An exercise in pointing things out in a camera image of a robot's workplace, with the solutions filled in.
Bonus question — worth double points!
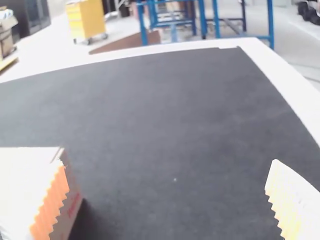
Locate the flat brown cardboard sheet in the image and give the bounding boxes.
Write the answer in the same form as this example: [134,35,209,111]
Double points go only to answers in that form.
[88,29,163,55]

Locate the cardboard box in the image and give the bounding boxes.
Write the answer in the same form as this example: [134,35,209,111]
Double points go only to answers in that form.
[0,146,84,240]

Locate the blue metal frame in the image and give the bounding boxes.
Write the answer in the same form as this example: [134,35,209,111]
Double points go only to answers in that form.
[135,0,209,47]
[211,0,275,50]

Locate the black mat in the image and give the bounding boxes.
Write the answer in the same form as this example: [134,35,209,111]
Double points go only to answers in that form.
[0,46,320,240]

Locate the wooden pallet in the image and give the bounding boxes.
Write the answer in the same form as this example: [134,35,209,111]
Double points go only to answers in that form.
[0,55,20,73]

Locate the black bags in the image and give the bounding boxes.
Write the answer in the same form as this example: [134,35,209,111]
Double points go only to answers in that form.
[296,0,320,26]

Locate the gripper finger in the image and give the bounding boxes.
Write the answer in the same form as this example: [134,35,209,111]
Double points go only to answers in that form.
[0,157,70,240]
[264,158,320,240]

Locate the yellow wheeled cart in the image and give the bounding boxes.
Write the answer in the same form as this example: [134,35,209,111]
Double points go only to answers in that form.
[65,0,109,46]

